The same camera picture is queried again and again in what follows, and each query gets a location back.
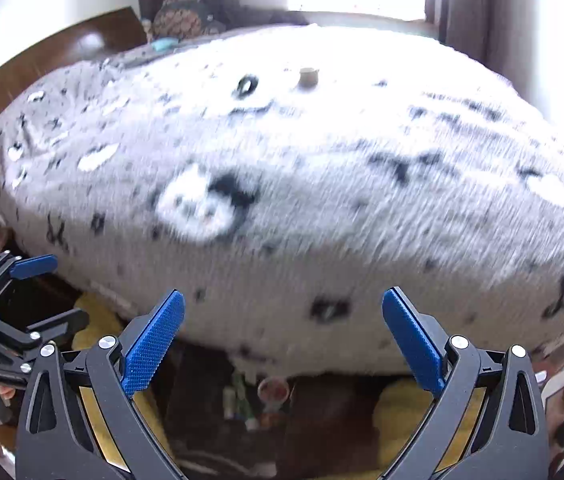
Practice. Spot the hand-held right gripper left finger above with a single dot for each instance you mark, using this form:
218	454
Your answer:
154	340

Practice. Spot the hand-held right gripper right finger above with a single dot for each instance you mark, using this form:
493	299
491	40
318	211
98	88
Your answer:
412	340

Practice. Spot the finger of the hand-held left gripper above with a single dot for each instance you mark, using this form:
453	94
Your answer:
34	266
56	325

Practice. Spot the dark waste bin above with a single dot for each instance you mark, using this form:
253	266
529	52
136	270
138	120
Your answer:
322	425

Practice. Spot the yellow fluffy blanket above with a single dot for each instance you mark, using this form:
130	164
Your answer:
402	410

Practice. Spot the green tube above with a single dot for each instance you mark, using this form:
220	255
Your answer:
237	392

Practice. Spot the round brown-rimmed cup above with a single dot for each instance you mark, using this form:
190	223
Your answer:
273	390

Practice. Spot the grey printed fleece blanket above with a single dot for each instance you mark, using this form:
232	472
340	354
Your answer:
337	185

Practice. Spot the dark wooden headboard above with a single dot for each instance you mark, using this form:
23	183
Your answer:
61	45

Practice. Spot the small teal item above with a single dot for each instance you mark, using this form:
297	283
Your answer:
165	44

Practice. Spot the brown patterned cushion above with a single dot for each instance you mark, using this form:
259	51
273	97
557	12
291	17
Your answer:
181	15

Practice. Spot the brown curtain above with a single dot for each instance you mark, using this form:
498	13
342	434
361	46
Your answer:
462	0

